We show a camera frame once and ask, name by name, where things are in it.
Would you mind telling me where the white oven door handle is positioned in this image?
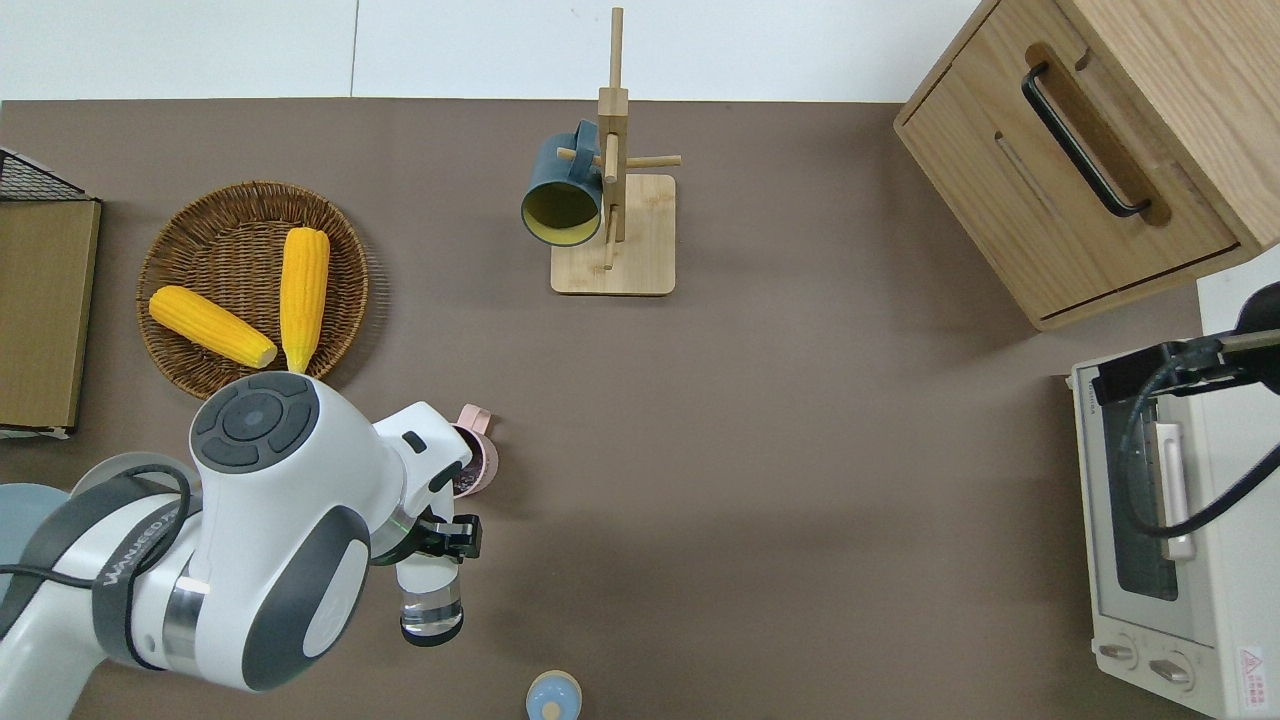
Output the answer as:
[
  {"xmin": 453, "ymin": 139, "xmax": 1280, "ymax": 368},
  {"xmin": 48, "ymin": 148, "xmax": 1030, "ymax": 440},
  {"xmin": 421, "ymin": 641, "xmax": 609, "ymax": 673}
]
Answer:
[{"xmin": 1153, "ymin": 421, "xmax": 1198, "ymax": 562}]

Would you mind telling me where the yellow corn cob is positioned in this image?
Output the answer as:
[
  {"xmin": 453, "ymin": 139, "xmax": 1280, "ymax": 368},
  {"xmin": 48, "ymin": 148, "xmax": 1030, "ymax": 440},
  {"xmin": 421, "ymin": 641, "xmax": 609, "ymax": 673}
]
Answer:
[
  {"xmin": 149, "ymin": 286, "xmax": 279, "ymax": 370},
  {"xmin": 279, "ymin": 227, "xmax": 332, "ymax": 375}
]

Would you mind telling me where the wooden mug tree stand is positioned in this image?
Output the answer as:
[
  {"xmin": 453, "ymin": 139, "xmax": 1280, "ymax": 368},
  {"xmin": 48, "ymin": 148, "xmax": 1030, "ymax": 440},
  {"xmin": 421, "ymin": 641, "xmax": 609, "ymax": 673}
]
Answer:
[{"xmin": 550, "ymin": 8, "xmax": 684, "ymax": 297}]

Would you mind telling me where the wooden basket lid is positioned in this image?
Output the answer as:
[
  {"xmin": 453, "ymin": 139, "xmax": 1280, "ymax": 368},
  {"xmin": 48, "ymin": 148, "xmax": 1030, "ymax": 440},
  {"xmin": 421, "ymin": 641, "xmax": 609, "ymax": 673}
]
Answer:
[{"xmin": 0, "ymin": 200, "xmax": 99, "ymax": 429}]

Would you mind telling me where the brown wicker basket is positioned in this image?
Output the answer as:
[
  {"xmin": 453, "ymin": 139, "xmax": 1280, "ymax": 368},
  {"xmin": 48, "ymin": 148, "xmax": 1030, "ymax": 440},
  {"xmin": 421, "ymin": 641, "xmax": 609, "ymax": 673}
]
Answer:
[{"xmin": 136, "ymin": 180, "xmax": 369, "ymax": 401}]

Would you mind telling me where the dark blue mug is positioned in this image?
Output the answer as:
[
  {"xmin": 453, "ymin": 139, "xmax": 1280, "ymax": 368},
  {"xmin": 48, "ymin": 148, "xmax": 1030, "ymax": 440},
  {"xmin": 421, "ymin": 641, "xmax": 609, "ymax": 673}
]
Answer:
[{"xmin": 520, "ymin": 120, "xmax": 607, "ymax": 249}]

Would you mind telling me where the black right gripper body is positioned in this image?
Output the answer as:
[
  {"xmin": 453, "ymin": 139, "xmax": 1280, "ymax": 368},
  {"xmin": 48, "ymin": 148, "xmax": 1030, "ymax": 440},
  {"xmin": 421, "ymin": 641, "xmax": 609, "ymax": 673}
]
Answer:
[{"xmin": 1232, "ymin": 283, "xmax": 1280, "ymax": 393}]

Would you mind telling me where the brown table mat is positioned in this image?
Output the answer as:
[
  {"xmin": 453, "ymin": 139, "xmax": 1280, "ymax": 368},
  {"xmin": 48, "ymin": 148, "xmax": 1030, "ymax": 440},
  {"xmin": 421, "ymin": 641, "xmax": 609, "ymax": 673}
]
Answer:
[{"xmin": 0, "ymin": 97, "xmax": 1216, "ymax": 720}]

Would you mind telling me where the black cabinet handle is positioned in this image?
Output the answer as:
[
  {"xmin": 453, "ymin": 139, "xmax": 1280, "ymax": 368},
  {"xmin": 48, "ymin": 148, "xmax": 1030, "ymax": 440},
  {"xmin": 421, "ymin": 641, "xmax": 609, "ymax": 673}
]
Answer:
[{"xmin": 1021, "ymin": 62, "xmax": 1153, "ymax": 219}]

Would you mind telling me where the light blue plate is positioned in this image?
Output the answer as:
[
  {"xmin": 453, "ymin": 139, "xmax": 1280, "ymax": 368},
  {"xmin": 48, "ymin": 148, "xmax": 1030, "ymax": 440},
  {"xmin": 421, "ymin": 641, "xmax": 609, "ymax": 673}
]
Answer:
[{"xmin": 0, "ymin": 483, "xmax": 79, "ymax": 601}]

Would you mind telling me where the white toaster oven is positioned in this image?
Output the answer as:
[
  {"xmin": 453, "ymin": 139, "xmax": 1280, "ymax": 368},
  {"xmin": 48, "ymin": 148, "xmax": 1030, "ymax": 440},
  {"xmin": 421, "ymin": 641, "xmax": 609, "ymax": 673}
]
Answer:
[{"xmin": 1068, "ymin": 345, "xmax": 1280, "ymax": 720}]

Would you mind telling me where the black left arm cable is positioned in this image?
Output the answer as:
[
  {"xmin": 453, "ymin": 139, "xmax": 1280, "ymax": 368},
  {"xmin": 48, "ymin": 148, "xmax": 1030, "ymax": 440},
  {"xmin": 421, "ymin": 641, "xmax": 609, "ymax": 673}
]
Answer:
[{"xmin": 0, "ymin": 463, "xmax": 193, "ymax": 591}]

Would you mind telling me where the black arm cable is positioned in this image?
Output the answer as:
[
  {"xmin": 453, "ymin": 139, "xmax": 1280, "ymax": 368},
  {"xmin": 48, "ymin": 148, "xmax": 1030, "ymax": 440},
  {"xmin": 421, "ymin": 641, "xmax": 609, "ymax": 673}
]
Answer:
[
  {"xmin": 1113, "ymin": 330, "xmax": 1280, "ymax": 541},
  {"xmin": 0, "ymin": 463, "xmax": 193, "ymax": 591}
]

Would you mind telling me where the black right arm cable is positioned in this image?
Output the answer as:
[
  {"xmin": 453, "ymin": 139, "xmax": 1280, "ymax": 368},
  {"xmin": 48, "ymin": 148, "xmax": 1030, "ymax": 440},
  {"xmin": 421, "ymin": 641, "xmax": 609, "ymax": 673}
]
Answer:
[{"xmin": 1113, "ymin": 330, "xmax": 1280, "ymax": 541}]

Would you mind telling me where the pink mug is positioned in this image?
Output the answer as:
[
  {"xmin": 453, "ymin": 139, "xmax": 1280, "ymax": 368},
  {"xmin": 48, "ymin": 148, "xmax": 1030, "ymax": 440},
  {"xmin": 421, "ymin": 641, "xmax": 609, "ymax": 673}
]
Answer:
[{"xmin": 448, "ymin": 403, "xmax": 500, "ymax": 499}]

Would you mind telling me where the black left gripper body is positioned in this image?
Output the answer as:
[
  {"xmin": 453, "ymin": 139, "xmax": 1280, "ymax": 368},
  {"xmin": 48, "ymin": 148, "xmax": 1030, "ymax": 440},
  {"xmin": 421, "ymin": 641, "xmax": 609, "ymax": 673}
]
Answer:
[{"xmin": 385, "ymin": 508, "xmax": 458, "ymax": 568}]

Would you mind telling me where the blue round bell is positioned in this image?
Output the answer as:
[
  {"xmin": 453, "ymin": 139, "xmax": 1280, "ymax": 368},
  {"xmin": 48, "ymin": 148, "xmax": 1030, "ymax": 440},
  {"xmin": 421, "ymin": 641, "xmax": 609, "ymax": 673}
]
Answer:
[{"xmin": 526, "ymin": 670, "xmax": 583, "ymax": 720}]

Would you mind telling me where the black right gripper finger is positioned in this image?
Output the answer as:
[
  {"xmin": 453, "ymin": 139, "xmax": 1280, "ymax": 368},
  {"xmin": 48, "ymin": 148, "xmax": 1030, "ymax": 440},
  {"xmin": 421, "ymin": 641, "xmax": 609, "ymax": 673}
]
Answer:
[{"xmin": 1092, "ymin": 338, "xmax": 1236, "ymax": 404}]

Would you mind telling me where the light wooden cabinet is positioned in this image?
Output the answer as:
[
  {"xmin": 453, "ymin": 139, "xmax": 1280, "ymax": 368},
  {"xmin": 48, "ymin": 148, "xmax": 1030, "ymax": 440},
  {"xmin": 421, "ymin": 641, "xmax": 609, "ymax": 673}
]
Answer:
[{"xmin": 893, "ymin": 0, "xmax": 1280, "ymax": 332}]

